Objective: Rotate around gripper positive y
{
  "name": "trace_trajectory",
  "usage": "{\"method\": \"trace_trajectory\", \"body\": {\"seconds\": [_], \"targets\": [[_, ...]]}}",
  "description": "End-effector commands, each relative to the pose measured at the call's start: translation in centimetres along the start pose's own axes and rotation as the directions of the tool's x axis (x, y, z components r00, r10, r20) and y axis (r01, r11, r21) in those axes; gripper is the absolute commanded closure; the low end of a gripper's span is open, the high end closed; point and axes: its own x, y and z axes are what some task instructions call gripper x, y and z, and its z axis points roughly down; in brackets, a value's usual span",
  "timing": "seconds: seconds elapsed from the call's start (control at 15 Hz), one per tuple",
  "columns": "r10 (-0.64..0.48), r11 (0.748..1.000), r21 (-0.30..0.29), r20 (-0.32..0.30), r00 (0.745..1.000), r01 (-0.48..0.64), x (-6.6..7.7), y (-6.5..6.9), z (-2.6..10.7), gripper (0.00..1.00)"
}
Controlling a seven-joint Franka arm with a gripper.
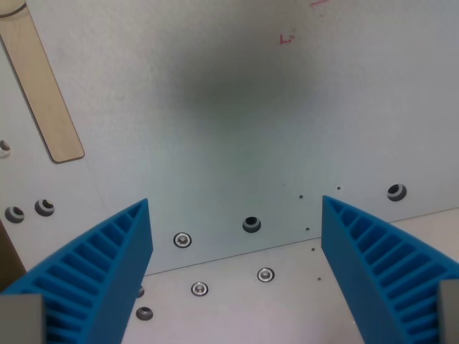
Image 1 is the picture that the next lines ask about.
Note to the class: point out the silver hex socket screw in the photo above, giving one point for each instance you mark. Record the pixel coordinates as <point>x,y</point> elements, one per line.
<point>182,239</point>
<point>265,274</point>
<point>199,289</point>

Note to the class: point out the light wooden flat strip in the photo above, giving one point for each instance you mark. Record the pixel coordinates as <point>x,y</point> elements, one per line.
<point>39,89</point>

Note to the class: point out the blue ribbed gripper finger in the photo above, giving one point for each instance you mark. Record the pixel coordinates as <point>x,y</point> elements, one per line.
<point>118,258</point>
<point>355,258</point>

